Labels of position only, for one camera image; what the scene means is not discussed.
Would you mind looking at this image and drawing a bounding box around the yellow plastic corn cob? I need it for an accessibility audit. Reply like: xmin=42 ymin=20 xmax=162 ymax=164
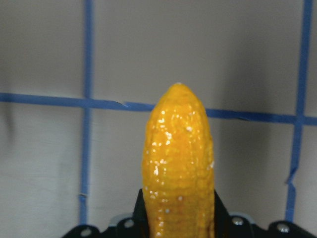
xmin=142 ymin=83 xmax=215 ymax=238

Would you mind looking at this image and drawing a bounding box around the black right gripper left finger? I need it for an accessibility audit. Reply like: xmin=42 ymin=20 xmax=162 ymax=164
xmin=132 ymin=189 xmax=150 ymax=238

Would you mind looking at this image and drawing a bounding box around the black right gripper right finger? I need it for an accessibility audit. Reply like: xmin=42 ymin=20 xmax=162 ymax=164
xmin=214 ymin=191 xmax=231 ymax=238

